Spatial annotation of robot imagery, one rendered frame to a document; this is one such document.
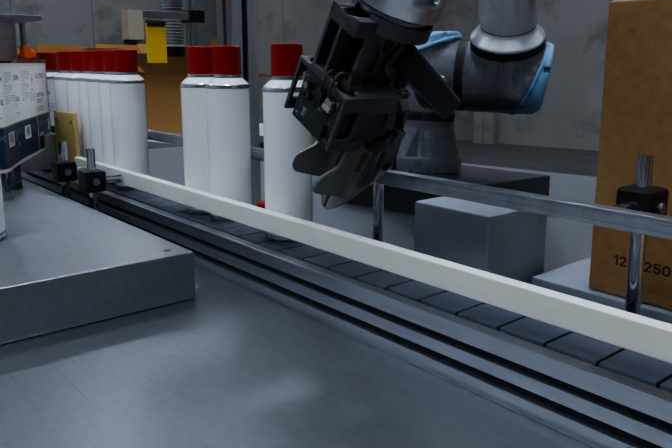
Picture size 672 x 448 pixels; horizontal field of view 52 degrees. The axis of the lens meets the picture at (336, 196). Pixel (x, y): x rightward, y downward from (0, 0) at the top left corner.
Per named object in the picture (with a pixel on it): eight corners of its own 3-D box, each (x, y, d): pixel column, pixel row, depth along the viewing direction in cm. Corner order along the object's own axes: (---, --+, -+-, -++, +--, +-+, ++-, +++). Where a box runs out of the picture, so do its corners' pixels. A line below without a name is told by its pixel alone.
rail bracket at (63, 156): (54, 219, 106) (48, 141, 103) (95, 213, 110) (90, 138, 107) (62, 222, 103) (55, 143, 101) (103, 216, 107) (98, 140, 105)
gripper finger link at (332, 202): (288, 213, 66) (317, 133, 61) (335, 205, 70) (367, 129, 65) (305, 234, 64) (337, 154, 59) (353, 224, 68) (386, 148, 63)
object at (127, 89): (109, 186, 105) (101, 49, 101) (141, 182, 109) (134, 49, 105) (123, 191, 101) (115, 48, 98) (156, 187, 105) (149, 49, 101)
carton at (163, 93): (118, 135, 277) (112, 40, 270) (208, 126, 318) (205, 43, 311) (192, 141, 254) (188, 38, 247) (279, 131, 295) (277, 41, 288)
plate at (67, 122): (56, 161, 121) (52, 110, 119) (61, 161, 121) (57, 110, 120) (76, 168, 113) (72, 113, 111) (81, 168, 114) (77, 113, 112)
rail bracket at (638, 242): (573, 368, 54) (587, 159, 51) (620, 344, 58) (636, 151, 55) (612, 383, 51) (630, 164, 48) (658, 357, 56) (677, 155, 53)
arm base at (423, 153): (355, 164, 121) (359, 107, 120) (416, 162, 131) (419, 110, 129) (417, 175, 110) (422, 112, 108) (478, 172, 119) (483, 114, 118)
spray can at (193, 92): (178, 209, 88) (170, 46, 85) (213, 204, 92) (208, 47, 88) (197, 216, 85) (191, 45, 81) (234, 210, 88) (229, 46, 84)
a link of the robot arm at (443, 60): (395, 109, 126) (400, 33, 124) (469, 113, 122) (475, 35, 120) (378, 109, 115) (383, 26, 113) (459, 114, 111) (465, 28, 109)
